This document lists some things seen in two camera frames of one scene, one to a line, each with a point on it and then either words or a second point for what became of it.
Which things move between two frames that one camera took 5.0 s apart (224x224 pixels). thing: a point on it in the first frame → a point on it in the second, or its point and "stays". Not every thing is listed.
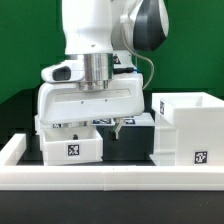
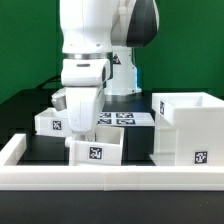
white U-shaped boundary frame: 102,178 stays
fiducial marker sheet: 141,120 stays
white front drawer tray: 58,146 → 106,150
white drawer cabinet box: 188,129 stays
